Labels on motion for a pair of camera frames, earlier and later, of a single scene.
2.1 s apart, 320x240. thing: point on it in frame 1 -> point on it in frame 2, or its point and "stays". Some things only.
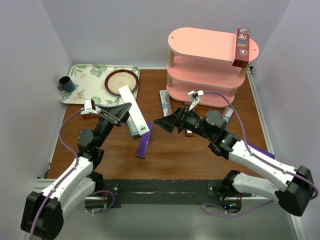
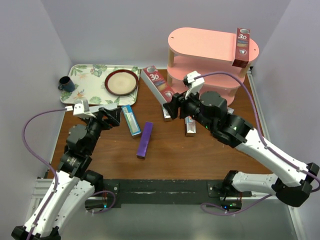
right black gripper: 169,122 -> 172,106
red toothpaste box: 134,110 -> 159,86
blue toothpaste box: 133,129 stays
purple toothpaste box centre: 144,141 stays
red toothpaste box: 242,48 stays
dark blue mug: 66,84 stays
